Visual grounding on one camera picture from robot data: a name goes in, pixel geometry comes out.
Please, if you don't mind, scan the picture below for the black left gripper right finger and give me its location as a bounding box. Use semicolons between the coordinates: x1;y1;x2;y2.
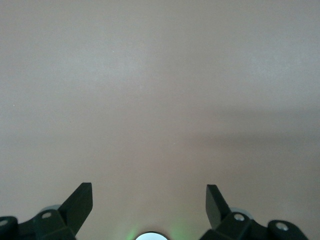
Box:
199;184;309;240

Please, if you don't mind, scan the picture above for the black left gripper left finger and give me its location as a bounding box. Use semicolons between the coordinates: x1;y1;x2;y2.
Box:
0;182;94;240

